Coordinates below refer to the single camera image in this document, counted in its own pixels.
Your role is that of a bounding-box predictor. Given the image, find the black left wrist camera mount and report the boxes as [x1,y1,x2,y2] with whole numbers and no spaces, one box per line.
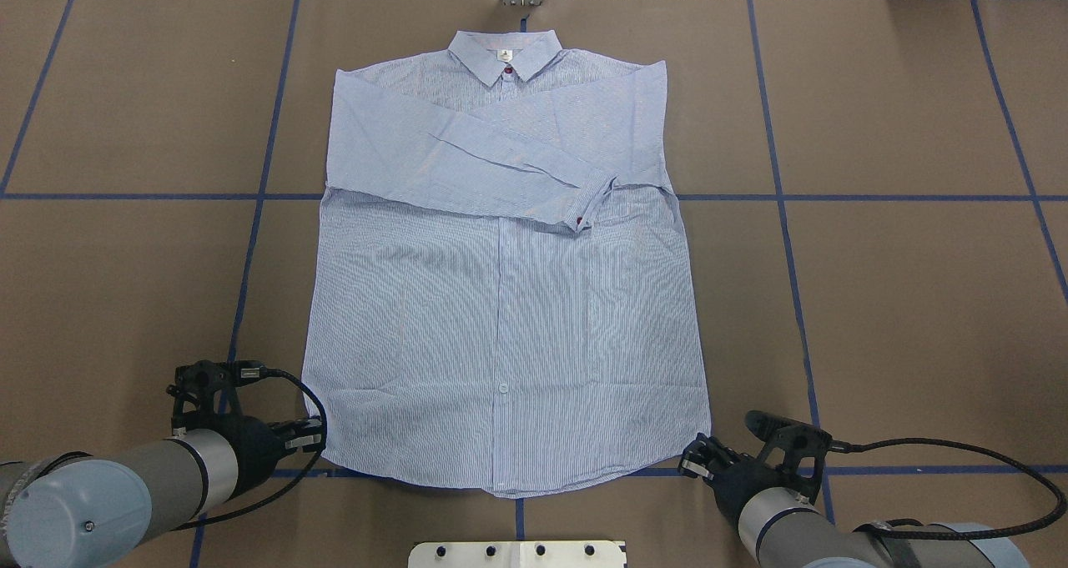
[164,360,267,436]

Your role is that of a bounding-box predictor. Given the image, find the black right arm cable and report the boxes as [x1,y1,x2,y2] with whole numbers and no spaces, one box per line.
[830,438,1068,540]

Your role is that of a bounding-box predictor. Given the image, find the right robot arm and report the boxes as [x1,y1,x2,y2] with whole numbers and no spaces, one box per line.
[678,424,1065,567]

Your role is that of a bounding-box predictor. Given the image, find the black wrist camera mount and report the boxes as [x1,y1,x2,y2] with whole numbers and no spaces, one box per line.
[164,360,267,436]
[744,410,834,502]

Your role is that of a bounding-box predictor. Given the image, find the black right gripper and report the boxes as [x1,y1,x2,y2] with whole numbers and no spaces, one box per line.
[678,433,779,510]

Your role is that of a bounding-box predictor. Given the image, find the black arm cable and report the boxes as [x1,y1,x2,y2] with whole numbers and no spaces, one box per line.
[167,366,328,531]
[830,438,1068,540]

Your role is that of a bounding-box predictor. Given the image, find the light blue striped shirt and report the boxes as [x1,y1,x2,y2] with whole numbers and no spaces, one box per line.
[302,31,711,499]

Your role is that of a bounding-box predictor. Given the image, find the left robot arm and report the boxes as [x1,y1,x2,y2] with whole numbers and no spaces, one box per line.
[3,415,325,567]

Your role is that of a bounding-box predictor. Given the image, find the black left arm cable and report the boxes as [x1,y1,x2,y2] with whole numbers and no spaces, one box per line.
[167,366,328,531]

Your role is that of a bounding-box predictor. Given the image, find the white camera pillar with base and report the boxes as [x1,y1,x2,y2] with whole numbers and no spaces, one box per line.
[407,539,628,567]

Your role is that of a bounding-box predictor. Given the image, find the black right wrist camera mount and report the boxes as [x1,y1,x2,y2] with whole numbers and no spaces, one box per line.
[744,410,834,502]

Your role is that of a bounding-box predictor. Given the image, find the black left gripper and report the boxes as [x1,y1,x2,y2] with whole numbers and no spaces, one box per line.
[217,415,325,490]

